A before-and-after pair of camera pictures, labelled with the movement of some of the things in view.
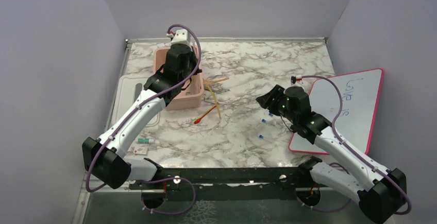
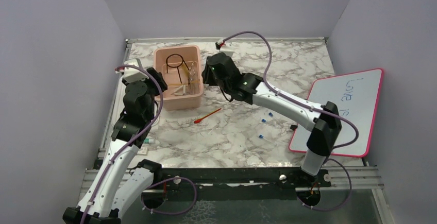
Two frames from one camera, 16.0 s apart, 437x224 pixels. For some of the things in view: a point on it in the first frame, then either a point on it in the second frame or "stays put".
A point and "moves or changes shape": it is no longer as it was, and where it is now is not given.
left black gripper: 193,57 to 157,75
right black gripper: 267,101 to 206,74
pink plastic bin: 192,95 stays put
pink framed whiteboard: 362,92 stays put
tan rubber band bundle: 207,81 moves or changes shape
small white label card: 141,151 stays put
